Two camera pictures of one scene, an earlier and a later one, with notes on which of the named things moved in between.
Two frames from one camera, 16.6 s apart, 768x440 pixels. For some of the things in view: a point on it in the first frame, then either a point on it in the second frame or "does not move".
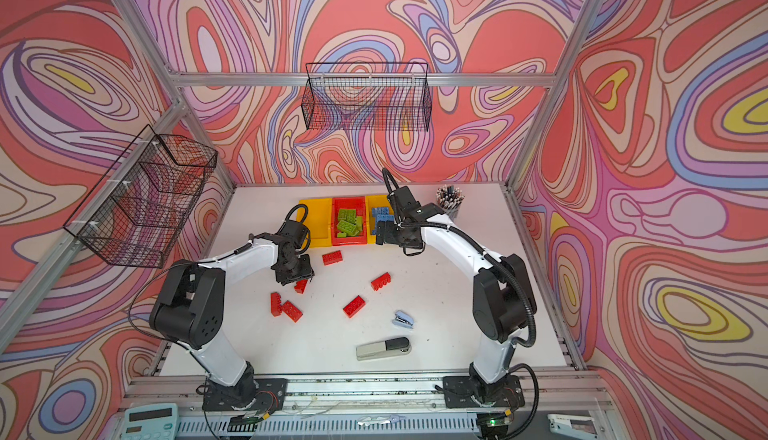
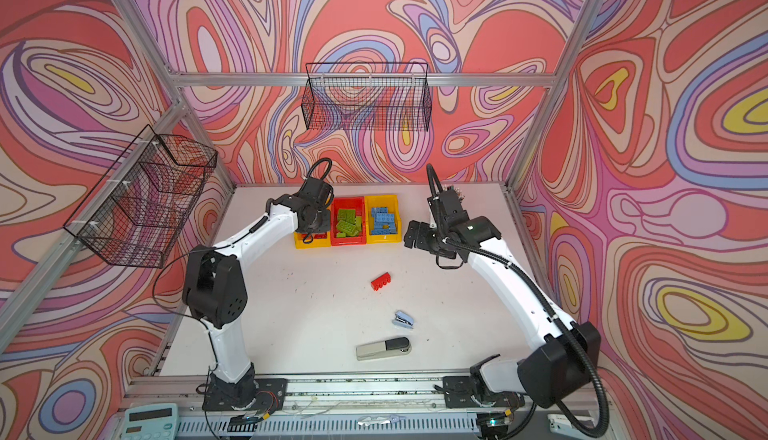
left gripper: [307, 271] to [326, 226]
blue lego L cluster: [381, 214] does not move
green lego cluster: [349, 224] does not move
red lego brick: [378, 283] does not move
